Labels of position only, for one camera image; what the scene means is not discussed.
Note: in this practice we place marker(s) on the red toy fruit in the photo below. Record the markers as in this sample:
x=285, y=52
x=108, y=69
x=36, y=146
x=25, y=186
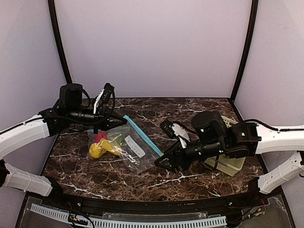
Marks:
x=99, y=136

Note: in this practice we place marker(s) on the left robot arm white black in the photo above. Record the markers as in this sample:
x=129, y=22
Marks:
x=67, y=110

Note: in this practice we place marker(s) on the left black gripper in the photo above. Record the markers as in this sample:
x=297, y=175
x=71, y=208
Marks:
x=100, y=118

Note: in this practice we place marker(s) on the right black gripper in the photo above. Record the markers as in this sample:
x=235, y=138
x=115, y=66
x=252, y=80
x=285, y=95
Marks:
x=177, y=157

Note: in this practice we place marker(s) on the left black frame post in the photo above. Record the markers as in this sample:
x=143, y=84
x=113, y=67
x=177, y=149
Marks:
x=58, y=41

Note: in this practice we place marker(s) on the right black frame post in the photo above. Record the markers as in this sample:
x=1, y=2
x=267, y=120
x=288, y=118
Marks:
x=246, y=49

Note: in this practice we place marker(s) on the pale green plastic basket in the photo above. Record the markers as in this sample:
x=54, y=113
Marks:
x=225, y=164

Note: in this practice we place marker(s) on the white slotted cable duct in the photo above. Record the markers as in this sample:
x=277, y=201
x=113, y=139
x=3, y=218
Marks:
x=80, y=221

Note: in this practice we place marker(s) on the yellow toy pear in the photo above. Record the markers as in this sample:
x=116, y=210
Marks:
x=109, y=148

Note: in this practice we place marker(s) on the black frame post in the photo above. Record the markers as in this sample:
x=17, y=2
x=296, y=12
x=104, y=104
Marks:
x=246, y=49
x=58, y=41

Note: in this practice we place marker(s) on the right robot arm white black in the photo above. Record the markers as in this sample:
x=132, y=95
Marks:
x=245, y=139

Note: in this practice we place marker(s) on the clear zip bag blue zipper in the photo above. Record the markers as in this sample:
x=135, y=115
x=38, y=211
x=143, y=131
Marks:
x=124, y=130

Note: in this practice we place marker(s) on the black front table rail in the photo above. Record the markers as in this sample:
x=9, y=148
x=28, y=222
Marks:
x=94, y=206

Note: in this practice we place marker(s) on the green toy fruit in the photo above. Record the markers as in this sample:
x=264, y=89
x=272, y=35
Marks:
x=115, y=138

